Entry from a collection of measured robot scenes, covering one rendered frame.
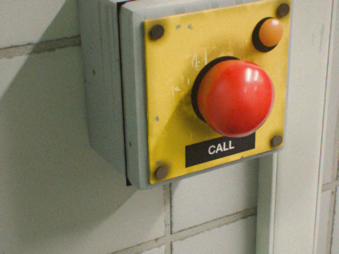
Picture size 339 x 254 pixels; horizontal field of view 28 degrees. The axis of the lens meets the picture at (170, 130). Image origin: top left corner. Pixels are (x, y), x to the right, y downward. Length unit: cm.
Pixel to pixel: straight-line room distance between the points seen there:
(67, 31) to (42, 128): 6
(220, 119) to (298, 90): 14
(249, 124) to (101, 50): 9
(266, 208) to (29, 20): 23
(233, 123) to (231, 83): 2
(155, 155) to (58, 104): 8
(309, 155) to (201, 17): 19
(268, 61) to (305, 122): 12
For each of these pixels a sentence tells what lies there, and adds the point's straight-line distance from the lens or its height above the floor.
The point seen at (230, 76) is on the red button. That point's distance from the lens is 33.
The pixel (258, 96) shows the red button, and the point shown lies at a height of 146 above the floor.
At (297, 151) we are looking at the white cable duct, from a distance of 49.
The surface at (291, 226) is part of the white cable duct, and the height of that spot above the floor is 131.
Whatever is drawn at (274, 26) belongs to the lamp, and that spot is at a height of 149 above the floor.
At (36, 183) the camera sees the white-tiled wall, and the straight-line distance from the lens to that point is 41.
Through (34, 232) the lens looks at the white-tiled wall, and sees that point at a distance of 42.
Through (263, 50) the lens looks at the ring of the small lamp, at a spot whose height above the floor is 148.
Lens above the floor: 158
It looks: 24 degrees down
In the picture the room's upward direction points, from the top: 1 degrees counter-clockwise
